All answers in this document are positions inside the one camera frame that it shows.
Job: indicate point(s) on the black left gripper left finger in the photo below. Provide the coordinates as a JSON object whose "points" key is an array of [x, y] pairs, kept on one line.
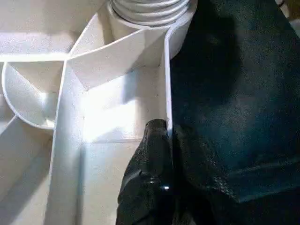
{"points": [[147, 183]]}

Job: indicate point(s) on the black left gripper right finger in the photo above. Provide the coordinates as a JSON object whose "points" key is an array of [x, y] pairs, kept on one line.
{"points": [[201, 192]]}

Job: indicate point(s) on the white plastic table top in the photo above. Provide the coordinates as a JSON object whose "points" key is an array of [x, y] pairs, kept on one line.
{"points": [[61, 122]]}

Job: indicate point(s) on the white plastic table leg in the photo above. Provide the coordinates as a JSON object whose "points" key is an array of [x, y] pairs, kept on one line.
{"points": [[150, 9]]}

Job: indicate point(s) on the black work mat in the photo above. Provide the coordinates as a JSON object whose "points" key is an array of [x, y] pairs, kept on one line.
{"points": [[239, 93]]}

